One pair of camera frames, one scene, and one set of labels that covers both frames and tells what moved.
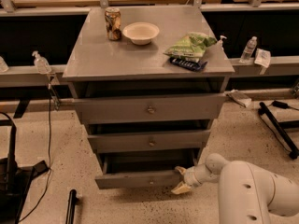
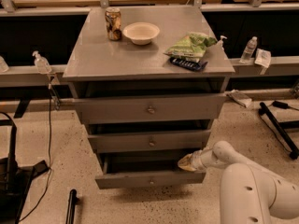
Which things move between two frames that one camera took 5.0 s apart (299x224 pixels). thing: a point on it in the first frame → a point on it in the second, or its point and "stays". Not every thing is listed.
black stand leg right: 280,129 stays
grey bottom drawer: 144,169 stays
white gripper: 190,177 → 196,161
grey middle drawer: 162,140 stays
